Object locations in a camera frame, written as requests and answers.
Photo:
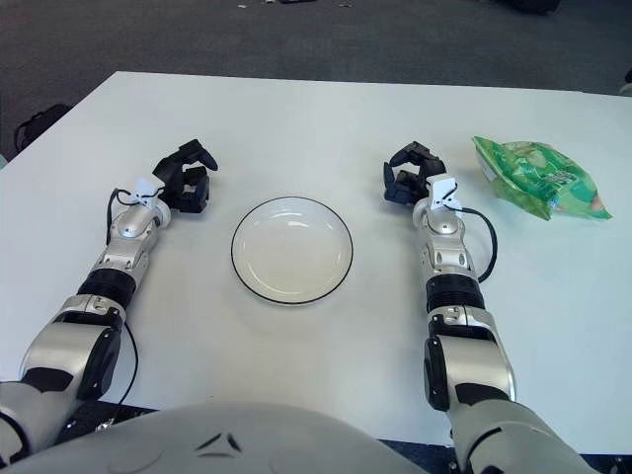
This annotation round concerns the black bag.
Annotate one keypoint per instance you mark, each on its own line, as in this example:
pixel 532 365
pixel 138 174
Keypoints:
pixel 42 121

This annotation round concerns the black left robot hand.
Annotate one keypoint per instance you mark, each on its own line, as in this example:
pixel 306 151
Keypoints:
pixel 190 195

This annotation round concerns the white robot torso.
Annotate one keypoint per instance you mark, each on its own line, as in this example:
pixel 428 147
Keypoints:
pixel 212 444

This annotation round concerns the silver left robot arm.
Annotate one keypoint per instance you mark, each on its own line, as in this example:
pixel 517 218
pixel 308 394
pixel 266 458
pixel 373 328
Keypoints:
pixel 69 340

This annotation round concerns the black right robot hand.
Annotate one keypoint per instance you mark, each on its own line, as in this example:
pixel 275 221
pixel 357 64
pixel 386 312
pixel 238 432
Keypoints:
pixel 407 185

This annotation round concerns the green potato chip bag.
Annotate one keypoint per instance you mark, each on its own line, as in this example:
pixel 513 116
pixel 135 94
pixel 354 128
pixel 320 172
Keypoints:
pixel 538 175

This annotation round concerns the white plate with black rim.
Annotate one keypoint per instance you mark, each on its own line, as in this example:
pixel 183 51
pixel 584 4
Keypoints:
pixel 291 252

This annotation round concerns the white table leg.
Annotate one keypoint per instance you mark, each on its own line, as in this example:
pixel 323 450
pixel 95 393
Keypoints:
pixel 2 162

